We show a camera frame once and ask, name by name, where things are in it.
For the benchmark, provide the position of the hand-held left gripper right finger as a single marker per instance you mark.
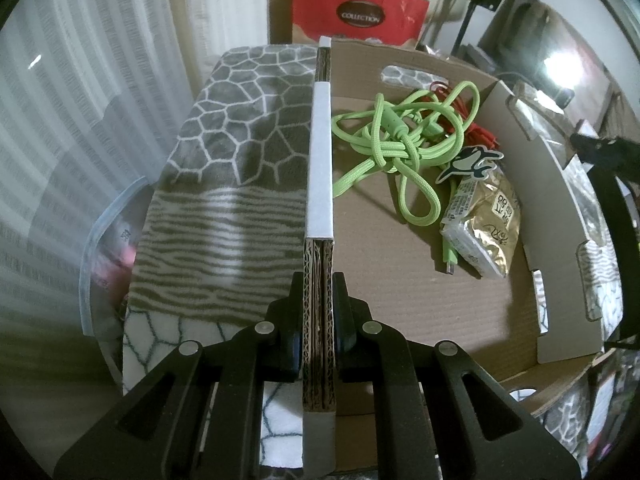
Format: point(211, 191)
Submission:
point(350, 332)

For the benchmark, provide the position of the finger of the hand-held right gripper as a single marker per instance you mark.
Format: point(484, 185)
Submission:
point(610, 152)

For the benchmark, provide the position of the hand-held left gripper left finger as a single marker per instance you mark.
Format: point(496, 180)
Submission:
point(280, 340)

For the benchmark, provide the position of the white and brown cardboard box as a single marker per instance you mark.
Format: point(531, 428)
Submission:
point(400, 310)

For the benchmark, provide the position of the bird-shaped tag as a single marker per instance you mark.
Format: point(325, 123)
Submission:
point(467, 162)

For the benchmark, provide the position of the small gold packet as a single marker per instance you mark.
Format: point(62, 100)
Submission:
point(487, 230)

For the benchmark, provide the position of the black device with bright light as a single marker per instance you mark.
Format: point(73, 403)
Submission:
point(557, 67)

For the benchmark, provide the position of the grey white patterned blanket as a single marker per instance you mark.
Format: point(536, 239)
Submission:
point(240, 160)

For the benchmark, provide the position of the clear plastic bin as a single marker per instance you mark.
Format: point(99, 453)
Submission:
point(107, 260)

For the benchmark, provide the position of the white curtain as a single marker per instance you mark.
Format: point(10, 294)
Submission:
point(75, 110)

